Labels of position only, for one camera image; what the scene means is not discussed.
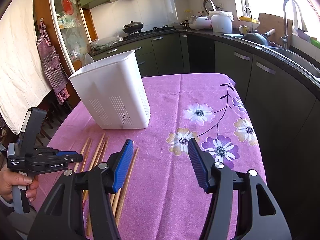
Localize black gas stove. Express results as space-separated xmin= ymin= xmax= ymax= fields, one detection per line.
xmin=122 ymin=26 xmax=177 ymax=37

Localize white plastic bucket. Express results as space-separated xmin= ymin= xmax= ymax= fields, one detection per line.
xmin=208 ymin=11 xmax=234 ymax=33

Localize steel kitchen sink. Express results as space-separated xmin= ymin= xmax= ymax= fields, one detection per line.
xmin=222 ymin=32 xmax=320 ymax=80

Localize pink floral tablecloth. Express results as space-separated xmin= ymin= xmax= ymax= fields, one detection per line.
xmin=30 ymin=73 xmax=267 ymax=240

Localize red checked apron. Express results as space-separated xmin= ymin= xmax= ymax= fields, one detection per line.
xmin=36 ymin=20 xmax=70 ymax=104

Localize small steel faucet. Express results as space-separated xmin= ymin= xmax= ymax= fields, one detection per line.
xmin=244 ymin=7 xmax=254 ymax=32

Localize glass cabinet door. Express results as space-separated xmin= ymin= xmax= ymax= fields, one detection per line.
xmin=48 ymin=0 xmax=97 ymax=74

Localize wooden cutting board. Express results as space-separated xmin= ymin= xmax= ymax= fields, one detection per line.
xmin=257 ymin=12 xmax=293 ymax=47

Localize clear plastic bag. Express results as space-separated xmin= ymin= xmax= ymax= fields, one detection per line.
xmin=90 ymin=37 xmax=123 ymax=50

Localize open round cooker lid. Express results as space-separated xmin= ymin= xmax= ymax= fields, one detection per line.
xmin=203 ymin=0 xmax=216 ymax=13

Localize black wok with lid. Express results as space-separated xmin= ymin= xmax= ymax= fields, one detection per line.
xmin=122 ymin=21 xmax=145 ymax=33

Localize black wok with handle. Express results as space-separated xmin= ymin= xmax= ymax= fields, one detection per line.
xmin=240 ymin=29 xmax=276 ymax=47

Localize tall steel faucet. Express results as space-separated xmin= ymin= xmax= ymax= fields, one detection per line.
xmin=281 ymin=0 xmax=304 ymax=49

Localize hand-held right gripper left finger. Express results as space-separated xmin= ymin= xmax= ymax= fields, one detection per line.
xmin=27 ymin=139 xmax=134 ymax=240

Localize white hanging cloth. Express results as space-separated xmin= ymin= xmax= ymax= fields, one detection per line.
xmin=0 ymin=0 xmax=53 ymax=135

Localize person's left hand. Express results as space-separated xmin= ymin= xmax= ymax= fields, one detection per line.
xmin=0 ymin=169 xmax=40 ymax=204

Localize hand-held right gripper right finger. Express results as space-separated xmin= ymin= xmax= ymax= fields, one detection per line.
xmin=187 ymin=137 xmax=292 ymax=240

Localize bunch of wooden chopsticks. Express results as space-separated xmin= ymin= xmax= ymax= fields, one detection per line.
xmin=73 ymin=133 xmax=139 ymax=237

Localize dark stone countertop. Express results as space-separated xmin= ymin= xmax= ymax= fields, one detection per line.
xmin=90 ymin=27 xmax=320 ymax=90

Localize white rice cooker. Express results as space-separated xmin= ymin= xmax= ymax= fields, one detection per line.
xmin=188 ymin=15 xmax=212 ymax=30

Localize dark wooden chairs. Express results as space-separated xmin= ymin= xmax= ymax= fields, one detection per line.
xmin=37 ymin=87 xmax=75 ymax=140

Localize green lower kitchen cabinets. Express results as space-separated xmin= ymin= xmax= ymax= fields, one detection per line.
xmin=91 ymin=32 xmax=320 ymax=240

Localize white plastic utensil holder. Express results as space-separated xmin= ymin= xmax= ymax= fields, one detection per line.
xmin=68 ymin=50 xmax=151 ymax=130

